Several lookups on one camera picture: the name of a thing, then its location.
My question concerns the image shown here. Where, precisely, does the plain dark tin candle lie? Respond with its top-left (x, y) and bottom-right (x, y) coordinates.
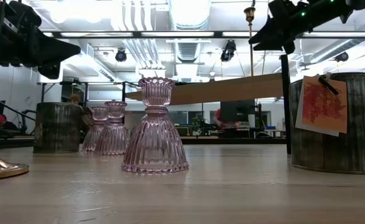
top-left (33, 101), bottom-right (83, 154)

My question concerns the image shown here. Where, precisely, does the tin candle with orange label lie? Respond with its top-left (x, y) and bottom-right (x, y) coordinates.
top-left (289, 72), bottom-right (365, 175)

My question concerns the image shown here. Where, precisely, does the wooden shelf with black frame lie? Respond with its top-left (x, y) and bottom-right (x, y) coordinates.
top-left (121, 54), bottom-right (292, 156)

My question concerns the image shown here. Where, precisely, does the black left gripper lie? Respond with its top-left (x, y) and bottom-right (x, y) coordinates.
top-left (0, 0), bottom-right (81, 80)

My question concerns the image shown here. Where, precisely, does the black overhead crossbar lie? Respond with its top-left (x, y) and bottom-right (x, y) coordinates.
top-left (42, 30), bottom-right (365, 39)

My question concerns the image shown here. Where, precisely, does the black background rig frame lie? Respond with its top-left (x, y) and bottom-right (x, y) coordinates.
top-left (37, 80), bottom-right (122, 110)

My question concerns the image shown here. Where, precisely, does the thin black diagonal rod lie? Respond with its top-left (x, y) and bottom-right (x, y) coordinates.
top-left (0, 96), bottom-right (37, 122)

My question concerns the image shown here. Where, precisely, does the black monitor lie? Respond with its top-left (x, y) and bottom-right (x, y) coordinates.
top-left (219, 99), bottom-right (256, 123)

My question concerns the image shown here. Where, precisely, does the black aluminium table frame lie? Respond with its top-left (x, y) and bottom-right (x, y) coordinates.
top-left (0, 136), bottom-right (290, 149)

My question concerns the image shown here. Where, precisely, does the person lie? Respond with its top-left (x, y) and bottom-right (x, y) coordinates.
top-left (69, 94), bottom-right (93, 128)

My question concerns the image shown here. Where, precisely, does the tall brass candlestick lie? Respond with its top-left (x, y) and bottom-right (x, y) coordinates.
top-left (243, 6), bottom-right (257, 77)

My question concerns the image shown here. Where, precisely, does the pink ribbed glass candle holder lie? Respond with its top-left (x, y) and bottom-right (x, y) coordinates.
top-left (82, 105), bottom-right (109, 153)
top-left (121, 77), bottom-right (190, 174)
top-left (94, 101), bottom-right (131, 156)

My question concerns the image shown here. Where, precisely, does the round ventilation duct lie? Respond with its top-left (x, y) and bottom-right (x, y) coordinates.
top-left (168, 0), bottom-right (213, 31)

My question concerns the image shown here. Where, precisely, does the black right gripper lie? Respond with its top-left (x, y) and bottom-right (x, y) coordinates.
top-left (249, 0), bottom-right (307, 55)

